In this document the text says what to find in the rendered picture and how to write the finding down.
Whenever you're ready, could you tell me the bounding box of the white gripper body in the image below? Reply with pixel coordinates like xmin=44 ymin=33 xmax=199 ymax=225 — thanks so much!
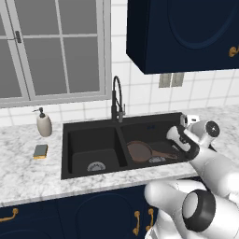
xmin=165 ymin=125 xmax=187 ymax=143

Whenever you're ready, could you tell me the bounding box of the metal sink drain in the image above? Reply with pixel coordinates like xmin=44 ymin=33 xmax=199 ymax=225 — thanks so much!
xmin=86 ymin=161 xmax=107 ymax=173
xmin=148 ymin=156 xmax=167 ymax=164

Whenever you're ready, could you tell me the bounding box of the black double sink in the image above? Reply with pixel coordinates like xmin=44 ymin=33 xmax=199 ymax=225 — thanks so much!
xmin=61 ymin=111 xmax=217 ymax=181

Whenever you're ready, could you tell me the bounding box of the grey and yellow sponge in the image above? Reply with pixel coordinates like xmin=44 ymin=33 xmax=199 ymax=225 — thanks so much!
xmin=33 ymin=143 xmax=49 ymax=161

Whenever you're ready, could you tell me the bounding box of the black spring tap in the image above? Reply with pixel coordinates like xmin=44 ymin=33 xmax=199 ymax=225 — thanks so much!
xmin=111 ymin=75 xmax=127 ymax=123

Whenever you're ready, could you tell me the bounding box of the navy base cupboard door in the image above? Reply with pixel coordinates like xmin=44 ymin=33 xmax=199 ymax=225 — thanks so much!
xmin=143 ymin=199 xmax=160 ymax=239
xmin=56 ymin=185 xmax=147 ymax=239

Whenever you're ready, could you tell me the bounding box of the beige soap dispenser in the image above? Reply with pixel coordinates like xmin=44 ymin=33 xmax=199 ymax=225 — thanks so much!
xmin=32 ymin=106 xmax=53 ymax=138

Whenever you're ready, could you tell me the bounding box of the grey framed window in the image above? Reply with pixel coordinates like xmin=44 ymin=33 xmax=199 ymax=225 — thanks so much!
xmin=0 ymin=0 xmax=113 ymax=109

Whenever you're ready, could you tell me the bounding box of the navy base cupboard front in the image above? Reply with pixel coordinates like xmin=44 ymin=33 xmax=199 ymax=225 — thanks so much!
xmin=0 ymin=197 xmax=61 ymax=239

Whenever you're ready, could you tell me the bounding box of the dark window latch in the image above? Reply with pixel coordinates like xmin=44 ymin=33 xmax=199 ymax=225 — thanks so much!
xmin=14 ymin=30 xmax=23 ymax=45

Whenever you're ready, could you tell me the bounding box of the grey wall socket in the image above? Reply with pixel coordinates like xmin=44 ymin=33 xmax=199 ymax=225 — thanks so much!
xmin=158 ymin=73 xmax=173 ymax=89
xmin=171 ymin=72 xmax=186 ymax=88

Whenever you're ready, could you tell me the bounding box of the gold wall cupboard handle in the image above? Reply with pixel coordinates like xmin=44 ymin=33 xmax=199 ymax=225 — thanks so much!
xmin=228 ymin=45 xmax=239 ymax=59

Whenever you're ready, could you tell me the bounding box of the navy wall cupboard door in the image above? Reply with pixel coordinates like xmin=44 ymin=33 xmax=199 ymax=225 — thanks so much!
xmin=125 ymin=0 xmax=239 ymax=76

